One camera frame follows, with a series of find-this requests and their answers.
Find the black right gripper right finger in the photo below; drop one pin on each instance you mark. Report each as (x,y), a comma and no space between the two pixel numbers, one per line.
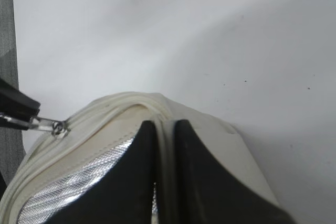
(208,193)

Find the cream canvas zipper bag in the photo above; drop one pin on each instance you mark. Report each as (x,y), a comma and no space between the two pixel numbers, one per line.
(57,170)

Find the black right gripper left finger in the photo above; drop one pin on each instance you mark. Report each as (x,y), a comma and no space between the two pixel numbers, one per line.
(125,193)

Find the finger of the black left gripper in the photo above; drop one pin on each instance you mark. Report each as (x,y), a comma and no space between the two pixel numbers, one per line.
(17,105)

